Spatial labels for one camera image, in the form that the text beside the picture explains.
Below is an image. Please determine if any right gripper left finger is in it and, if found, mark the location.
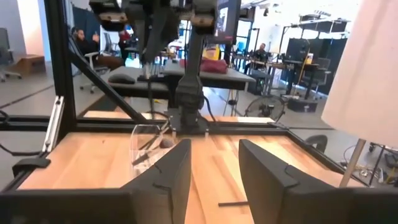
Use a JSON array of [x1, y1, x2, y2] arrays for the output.
[[0, 138, 192, 224]]

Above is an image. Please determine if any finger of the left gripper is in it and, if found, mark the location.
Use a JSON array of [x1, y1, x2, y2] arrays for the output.
[[161, 9, 187, 44], [136, 9, 162, 63]]

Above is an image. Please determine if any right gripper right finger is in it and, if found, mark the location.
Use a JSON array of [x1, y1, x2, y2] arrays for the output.
[[238, 139, 398, 224]]

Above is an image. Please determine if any thin black makeup brush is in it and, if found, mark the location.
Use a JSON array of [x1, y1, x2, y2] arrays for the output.
[[218, 201, 249, 207], [138, 124, 170, 151]]

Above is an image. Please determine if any round brown-head makeup brush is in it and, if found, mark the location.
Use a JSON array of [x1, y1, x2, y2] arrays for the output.
[[131, 138, 176, 166]]

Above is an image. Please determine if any person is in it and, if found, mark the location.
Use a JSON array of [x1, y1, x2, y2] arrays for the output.
[[70, 26, 124, 72], [248, 42, 271, 74]]

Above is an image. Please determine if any white office chair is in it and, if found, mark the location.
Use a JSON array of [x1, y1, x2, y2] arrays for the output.
[[79, 51, 108, 94]]

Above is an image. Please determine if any black computer mouse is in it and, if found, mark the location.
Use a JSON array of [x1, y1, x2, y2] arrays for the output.
[[108, 73, 137, 85]]

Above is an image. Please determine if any computer monitor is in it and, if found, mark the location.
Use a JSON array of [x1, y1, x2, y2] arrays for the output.
[[213, 0, 242, 45]]

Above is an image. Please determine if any red cloth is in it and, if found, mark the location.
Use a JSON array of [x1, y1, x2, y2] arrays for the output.
[[200, 58, 229, 75]]

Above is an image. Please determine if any clear acrylic organizer container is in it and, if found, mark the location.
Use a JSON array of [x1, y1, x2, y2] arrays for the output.
[[129, 123, 177, 180]]

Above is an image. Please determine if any black desk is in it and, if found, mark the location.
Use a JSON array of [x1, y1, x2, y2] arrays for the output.
[[107, 58, 256, 101]]

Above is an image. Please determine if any black floor fan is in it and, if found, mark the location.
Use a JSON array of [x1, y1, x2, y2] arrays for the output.
[[244, 95, 286, 124]]

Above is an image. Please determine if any brown wooden box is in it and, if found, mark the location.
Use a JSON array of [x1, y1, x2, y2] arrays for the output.
[[12, 54, 46, 75]]

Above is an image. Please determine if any grey office chair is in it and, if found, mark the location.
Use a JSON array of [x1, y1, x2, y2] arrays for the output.
[[0, 27, 22, 82]]

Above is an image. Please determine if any silver aluminium bracket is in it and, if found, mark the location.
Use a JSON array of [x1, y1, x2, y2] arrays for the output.
[[42, 95, 65, 153]]

